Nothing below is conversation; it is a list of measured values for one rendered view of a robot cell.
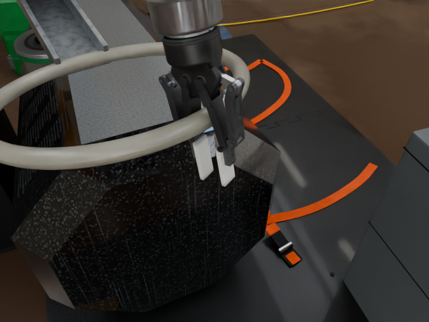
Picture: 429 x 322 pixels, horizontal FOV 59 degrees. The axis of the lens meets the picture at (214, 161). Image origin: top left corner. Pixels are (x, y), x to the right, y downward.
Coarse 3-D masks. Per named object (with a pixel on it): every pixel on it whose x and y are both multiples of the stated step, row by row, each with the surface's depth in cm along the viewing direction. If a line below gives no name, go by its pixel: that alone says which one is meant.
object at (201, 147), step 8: (200, 136) 59; (200, 144) 58; (208, 144) 60; (200, 152) 59; (208, 152) 60; (200, 160) 59; (208, 160) 61; (200, 168) 60; (208, 168) 61; (200, 176) 61
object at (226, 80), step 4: (220, 72) 49; (224, 76) 49; (228, 76) 49; (224, 80) 49; (228, 80) 48; (232, 80) 48; (236, 80) 48; (224, 84) 49; (228, 84) 49; (240, 84) 48; (224, 88) 49; (240, 88) 49; (224, 92) 49
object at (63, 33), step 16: (16, 0) 103; (32, 0) 103; (48, 0) 103; (64, 0) 102; (32, 16) 90; (48, 16) 98; (64, 16) 99; (80, 16) 93; (48, 32) 94; (64, 32) 95; (80, 32) 95; (96, 32) 88; (48, 48) 83; (64, 48) 91; (80, 48) 91; (96, 48) 91
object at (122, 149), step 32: (64, 64) 83; (96, 64) 87; (224, 64) 74; (0, 96) 70; (224, 96) 57; (160, 128) 51; (192, 128) 52; (0, 160) 52; (32, 160) 49; (64, 160) 49; (96, 160) 49
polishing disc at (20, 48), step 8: (32, 32) 125; (16, 40) 121; (24, 40) 121; (32, 40) 121; (16, 48) 117; (24, 48) 117; (32, 48) 117; (40, 48) 117; (24, 56) 115; (32, 56) 114; (40, 56) 114
